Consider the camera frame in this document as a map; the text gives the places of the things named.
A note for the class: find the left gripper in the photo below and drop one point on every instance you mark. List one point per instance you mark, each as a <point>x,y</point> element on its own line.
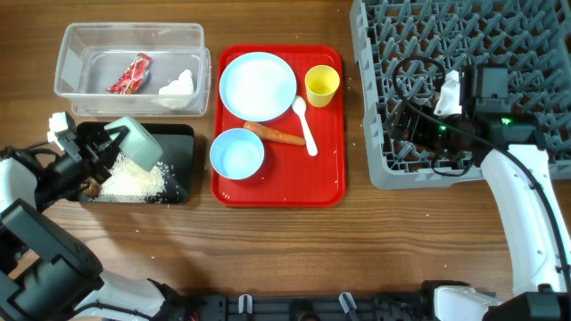
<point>75,150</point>

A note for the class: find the light blue bowl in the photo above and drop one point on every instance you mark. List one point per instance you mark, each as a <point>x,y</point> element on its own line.
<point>237,154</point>

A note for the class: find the clear plastic bin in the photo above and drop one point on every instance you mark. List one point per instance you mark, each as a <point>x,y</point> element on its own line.
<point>94,55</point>

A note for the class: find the yellow plastic cup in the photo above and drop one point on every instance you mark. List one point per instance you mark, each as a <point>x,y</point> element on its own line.
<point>321,83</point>

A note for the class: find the brown food scrap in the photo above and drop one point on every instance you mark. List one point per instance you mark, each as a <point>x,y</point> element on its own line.
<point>91,188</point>

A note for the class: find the light green bowl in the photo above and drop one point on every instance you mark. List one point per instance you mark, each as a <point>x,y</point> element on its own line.
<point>139,145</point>

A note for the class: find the orange carrot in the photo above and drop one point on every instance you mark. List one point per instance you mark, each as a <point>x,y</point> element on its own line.
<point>270,134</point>

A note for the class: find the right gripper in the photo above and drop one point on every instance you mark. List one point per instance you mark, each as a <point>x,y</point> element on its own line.
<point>417,132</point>

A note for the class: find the black waste tray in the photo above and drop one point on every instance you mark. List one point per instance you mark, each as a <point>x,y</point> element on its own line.
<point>177,143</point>

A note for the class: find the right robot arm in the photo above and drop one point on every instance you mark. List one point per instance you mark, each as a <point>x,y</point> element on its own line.
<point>473,114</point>

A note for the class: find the white tissue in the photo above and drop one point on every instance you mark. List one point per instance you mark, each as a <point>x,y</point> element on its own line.
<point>176,95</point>

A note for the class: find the red snack wrapper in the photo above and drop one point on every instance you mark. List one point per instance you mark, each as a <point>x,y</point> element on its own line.
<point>135,76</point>

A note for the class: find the white plastic spoon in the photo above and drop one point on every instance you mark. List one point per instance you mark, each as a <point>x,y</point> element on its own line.
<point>299,107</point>

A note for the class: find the red serving tray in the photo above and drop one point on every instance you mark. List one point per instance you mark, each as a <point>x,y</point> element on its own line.
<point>289,176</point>

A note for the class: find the light blue plate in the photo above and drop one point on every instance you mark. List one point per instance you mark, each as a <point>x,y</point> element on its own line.
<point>257,86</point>

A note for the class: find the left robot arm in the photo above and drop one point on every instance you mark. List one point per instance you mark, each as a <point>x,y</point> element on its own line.
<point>47,273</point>

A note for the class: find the white rice pile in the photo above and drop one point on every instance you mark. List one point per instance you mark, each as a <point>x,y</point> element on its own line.
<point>131,184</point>

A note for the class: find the grey dishwasher rack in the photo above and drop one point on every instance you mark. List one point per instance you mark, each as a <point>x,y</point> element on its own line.
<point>399,46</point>

